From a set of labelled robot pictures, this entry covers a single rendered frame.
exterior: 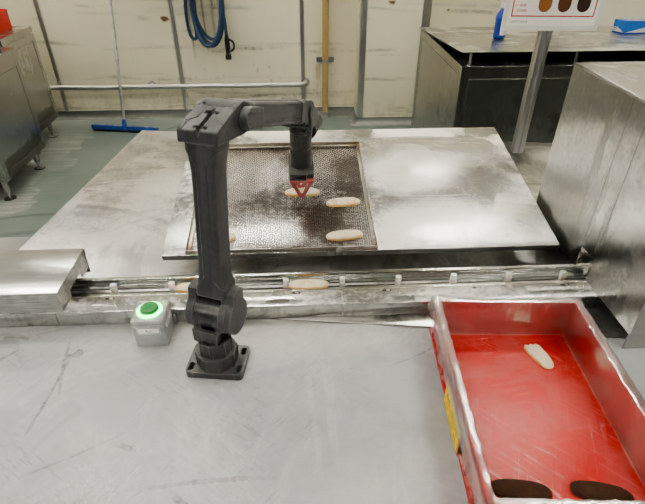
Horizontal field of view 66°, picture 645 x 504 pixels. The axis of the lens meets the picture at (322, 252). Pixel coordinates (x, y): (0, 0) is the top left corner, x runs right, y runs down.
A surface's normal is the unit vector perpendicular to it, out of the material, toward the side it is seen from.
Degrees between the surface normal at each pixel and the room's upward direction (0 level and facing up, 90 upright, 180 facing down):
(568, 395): 0
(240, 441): 0
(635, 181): 90
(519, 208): 10
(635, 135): 90
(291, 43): 90
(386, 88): 90
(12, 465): 0
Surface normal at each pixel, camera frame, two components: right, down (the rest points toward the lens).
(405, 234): 0.01, -0.71
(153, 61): 0.05, 0.57
